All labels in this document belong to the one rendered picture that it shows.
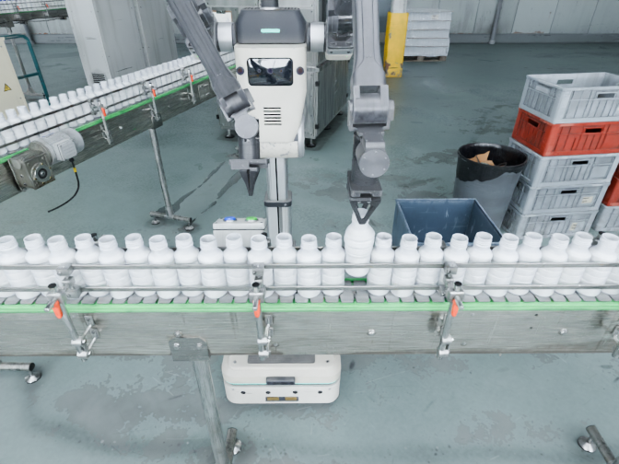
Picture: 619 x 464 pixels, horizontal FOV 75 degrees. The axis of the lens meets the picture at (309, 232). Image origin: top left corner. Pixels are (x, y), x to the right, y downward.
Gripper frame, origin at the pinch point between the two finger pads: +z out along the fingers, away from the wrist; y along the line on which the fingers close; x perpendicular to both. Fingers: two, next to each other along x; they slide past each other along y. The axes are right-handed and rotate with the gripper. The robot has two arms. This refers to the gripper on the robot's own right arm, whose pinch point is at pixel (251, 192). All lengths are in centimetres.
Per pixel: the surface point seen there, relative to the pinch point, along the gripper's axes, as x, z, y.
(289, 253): -17.8, 12.4, 11.2
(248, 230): -3.8, 9.8, -0.5
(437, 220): 49, 17, 68
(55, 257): -18.9, 12.7, -43.6
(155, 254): -18.7, 12.2, -20.3
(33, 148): 82, -11, -112
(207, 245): -19.6, 9.8, -7.7
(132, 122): 151, -26, -94
